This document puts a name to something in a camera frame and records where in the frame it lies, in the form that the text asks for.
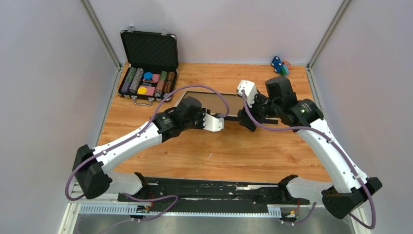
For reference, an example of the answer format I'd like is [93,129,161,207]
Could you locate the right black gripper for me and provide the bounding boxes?
[237,90,281,131]

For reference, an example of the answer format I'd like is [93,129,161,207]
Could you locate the wooden picture frame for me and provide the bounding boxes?
[174,90,249,122]

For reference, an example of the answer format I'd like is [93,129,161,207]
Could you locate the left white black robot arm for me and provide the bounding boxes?
[70,97,222,201]

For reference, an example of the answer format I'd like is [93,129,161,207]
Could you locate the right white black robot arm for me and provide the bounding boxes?
[237,77,382,219]

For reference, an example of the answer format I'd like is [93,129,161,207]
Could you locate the blue orange tape dispenser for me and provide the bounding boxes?
[271,56,291,77]

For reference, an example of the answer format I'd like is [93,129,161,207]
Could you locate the yellow poker chip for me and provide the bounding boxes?
[137,86,148,95]

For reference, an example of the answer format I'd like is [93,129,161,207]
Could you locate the blue poker chip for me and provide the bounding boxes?
[143,72,153,80]

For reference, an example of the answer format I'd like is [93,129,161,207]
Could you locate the black poker chip case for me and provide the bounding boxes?
[117,29,179,106]

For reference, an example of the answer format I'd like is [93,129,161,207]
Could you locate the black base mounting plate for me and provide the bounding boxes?
[135,177,310,214]

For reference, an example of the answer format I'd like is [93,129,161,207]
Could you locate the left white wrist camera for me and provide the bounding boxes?
[203,114,225,132]

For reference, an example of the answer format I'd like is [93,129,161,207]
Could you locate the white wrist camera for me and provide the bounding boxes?
[236,79,259,108]
[203,114,225,132]

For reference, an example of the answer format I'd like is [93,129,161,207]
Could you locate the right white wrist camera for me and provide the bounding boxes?
[236,79,259,108]

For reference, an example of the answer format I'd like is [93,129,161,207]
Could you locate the aluminium rail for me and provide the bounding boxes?
[69,181,363,209]

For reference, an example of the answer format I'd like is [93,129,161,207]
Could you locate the white slotted cable duct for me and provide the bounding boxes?
[79,204,282,217]

